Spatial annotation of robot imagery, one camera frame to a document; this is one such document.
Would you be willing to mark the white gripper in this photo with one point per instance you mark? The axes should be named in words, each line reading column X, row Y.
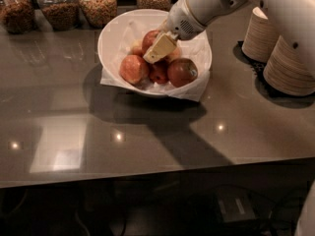
column 181, row 21

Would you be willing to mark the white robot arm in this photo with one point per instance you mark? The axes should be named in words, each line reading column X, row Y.
column 294, row 20

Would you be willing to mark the back left pale apple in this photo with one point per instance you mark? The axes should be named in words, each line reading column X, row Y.
column 136, row 47

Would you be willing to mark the small middle red apple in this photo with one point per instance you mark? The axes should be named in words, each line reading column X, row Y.
column 158, row 73

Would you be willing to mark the white bowl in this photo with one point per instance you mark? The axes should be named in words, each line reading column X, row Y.
column 111, row 46

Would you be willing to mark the white paper liner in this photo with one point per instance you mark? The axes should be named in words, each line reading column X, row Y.
column 193, row 49

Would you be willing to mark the rear stack of paper bowls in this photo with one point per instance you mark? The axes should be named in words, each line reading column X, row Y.
column 260, row 38

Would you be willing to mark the stack of paper bowls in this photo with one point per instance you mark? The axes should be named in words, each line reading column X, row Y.
column 260, row 38
column 286, row 73

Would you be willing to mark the front stack of paper bowls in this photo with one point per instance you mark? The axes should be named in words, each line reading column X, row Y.
column 286, row 73

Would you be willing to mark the far left glass jar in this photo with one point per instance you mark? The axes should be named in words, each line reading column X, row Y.
column 17, row 16

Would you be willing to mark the black tray under stacks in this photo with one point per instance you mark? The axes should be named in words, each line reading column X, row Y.
column 271, row 94

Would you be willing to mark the dark box under table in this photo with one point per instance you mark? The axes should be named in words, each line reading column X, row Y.
column 235, row 208

